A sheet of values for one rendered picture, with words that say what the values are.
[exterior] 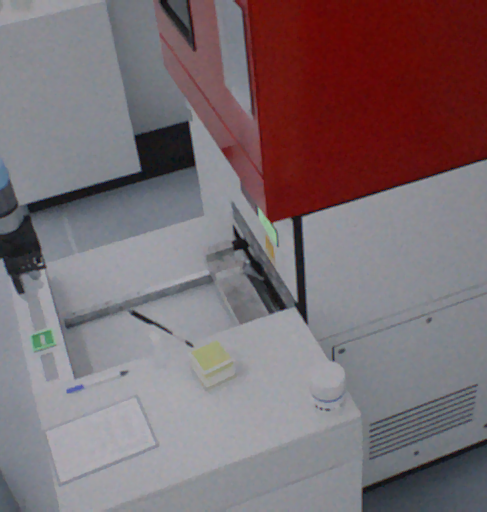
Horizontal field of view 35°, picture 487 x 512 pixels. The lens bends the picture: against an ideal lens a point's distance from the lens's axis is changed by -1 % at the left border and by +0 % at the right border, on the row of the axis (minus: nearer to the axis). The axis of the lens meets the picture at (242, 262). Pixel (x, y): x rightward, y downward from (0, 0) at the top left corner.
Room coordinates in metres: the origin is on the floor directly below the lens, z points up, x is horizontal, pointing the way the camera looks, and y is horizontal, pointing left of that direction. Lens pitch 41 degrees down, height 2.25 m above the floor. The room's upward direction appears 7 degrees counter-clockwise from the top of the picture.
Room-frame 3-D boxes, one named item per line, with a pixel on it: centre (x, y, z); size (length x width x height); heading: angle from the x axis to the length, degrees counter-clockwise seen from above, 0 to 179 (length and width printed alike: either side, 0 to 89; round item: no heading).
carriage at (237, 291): (1.47, 0.02, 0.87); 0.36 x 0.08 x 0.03; 16
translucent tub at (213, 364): (1.12, 0.09, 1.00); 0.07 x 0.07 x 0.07; 25
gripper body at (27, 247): (1.30, 0.46, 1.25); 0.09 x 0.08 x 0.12; 106
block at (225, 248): (1.62, 0.06, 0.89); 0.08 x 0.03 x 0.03; 106
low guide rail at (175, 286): (1.55, 0.24, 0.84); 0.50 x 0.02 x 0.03; 106
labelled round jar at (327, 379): (1.00, -0.14, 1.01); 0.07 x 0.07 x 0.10
